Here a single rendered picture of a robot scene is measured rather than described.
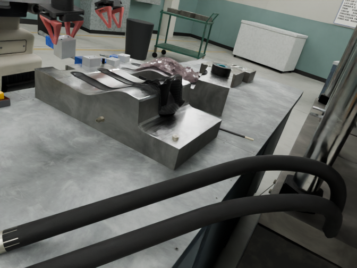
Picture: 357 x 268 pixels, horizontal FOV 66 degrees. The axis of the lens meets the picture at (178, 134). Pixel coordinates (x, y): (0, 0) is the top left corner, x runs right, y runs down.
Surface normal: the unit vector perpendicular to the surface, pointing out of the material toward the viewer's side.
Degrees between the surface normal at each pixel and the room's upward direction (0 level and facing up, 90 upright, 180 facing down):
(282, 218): 90
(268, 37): 90
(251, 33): 90
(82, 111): 90
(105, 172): 0
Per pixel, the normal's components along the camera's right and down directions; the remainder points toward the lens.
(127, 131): -0.50, 0.29
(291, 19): -0.66, 0.21
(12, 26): 0.86, 0.47
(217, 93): -0.22, 0.40
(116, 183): 0.21, -0.87
